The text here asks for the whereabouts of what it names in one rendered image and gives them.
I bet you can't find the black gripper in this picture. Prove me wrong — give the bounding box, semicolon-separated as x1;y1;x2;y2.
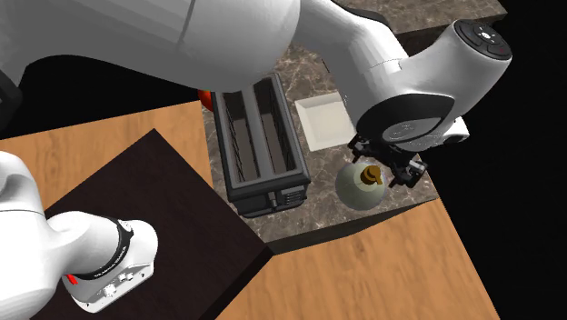
347;134;429;190

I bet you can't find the grey round bottle brown stopper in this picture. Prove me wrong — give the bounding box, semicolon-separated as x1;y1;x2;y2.
334;161;391;212

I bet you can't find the white square plate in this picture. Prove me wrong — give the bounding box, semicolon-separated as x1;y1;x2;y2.
293;91;358;153

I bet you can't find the dark grey two-slot toaster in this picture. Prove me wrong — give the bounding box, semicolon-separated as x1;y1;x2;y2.
209;72;313;220

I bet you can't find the red round object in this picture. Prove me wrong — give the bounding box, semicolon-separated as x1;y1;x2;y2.
196;88;215;113

